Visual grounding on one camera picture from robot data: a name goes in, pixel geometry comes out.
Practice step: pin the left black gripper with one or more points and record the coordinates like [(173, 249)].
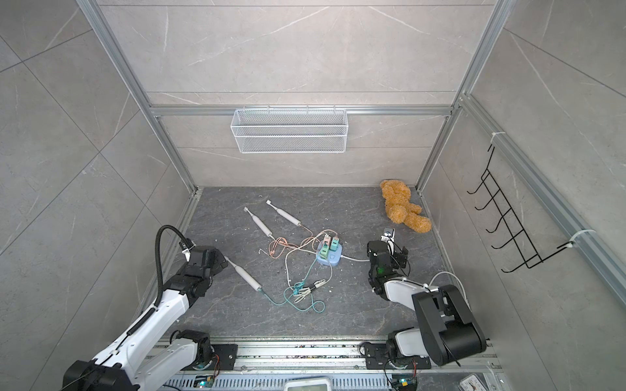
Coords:
[(220, 266)]

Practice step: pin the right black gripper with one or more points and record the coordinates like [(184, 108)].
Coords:
[(401, 259)]

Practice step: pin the green charger plug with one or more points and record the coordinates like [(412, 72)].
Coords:
[(324, 251)]

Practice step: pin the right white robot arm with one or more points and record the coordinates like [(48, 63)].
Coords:
[(446, 331)]

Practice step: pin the teal charger plug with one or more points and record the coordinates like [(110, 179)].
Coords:
[(334, 244)]

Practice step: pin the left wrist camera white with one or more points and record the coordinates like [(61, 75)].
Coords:
[(186, 248)]

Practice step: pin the white wire mesh basket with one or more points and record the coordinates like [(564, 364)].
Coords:
[(290, 130)]

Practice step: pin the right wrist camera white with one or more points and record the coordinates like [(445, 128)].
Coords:
[(388, 236)]

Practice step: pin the blue power strip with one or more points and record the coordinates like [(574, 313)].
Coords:
[(332, 258)]

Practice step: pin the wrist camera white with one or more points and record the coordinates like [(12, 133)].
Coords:
[(186, 248), (388, 236)]

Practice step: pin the black wire hook rack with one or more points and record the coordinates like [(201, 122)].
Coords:
[(509, 222)]

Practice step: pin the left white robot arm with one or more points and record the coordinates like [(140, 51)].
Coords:
[(123, 365)]

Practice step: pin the white electric toothbrush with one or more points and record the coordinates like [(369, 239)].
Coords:
[(251, 281), (284, 214), (260, 224)]

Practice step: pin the brown teddy bear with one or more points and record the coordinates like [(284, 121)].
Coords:
[(400, 209)]

